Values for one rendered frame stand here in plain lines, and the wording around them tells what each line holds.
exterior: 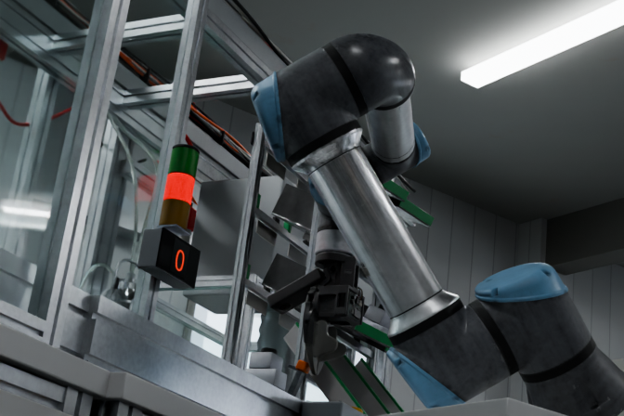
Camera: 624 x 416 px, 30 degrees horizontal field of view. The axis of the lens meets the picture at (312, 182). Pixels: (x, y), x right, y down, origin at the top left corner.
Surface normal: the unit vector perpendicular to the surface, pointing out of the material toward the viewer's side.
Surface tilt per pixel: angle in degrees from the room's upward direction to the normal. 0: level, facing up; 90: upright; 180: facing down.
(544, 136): 180
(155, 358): 90
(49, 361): 90
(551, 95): 180
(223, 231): 90
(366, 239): 119
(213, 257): 90
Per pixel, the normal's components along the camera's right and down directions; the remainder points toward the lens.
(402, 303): -0.40, 0.15
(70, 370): 0.89, -0.07
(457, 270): 0.59, -0.24
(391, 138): 0.05, 0.94
